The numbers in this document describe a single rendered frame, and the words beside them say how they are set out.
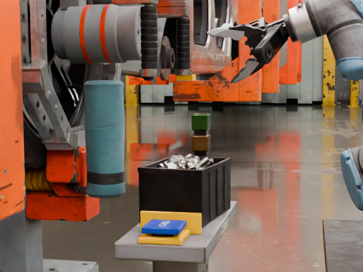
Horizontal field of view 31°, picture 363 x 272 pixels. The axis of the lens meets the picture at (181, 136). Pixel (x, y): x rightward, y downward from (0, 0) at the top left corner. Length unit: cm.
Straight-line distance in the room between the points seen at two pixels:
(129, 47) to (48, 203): 43
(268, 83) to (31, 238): 552
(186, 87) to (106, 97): 377
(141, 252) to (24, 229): 55
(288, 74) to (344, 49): 967
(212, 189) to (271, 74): 571
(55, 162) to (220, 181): 41
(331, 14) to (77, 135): 66
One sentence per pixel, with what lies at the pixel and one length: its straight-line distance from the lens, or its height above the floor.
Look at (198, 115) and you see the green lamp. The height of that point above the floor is 66.
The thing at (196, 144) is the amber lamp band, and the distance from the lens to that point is 156.
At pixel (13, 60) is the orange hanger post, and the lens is 115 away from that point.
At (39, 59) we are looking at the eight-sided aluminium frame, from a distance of 140.
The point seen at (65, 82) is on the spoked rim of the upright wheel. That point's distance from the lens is 180.
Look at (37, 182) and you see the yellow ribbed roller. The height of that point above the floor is 49.
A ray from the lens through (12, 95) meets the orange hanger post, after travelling 114.
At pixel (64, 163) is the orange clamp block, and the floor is 54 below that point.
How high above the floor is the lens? 76
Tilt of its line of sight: 6 degrees down
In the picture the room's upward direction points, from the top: straight up
